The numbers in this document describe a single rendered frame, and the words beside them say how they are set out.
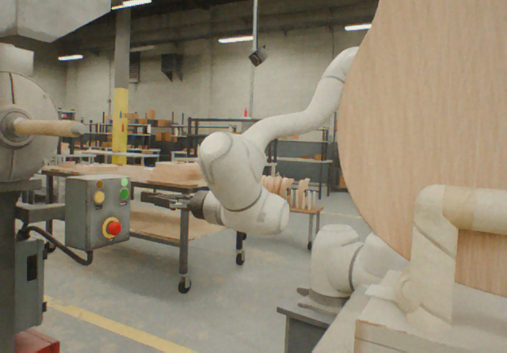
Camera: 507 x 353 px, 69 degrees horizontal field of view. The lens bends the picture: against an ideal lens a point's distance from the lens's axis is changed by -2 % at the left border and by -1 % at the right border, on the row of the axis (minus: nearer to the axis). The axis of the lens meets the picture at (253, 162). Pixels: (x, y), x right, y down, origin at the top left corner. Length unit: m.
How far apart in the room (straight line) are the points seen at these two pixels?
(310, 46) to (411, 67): 12.29
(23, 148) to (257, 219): 0.56
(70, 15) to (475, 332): 0.71
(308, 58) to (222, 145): 11.85
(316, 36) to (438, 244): 12.39
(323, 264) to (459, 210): 0.98
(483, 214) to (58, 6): 0.67
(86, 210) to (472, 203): 0.97
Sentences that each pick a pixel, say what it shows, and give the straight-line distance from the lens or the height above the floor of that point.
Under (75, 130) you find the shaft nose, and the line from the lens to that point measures 0.80.
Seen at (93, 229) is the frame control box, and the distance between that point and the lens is 1.13.
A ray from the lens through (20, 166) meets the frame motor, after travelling 1.01.
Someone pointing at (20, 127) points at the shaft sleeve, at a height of 1.25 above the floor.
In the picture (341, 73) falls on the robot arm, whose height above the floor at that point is 1.45.
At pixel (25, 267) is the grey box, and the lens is 1.29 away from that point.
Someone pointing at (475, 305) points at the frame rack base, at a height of 1.10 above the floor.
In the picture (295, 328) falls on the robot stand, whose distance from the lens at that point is 1.33.
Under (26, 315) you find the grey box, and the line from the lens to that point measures 1.34.
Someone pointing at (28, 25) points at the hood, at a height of 1.40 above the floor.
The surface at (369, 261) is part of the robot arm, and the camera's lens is 1.17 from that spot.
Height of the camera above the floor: 1.24
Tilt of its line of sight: 3 degrees down
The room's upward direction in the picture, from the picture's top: 3 degrees clockwise
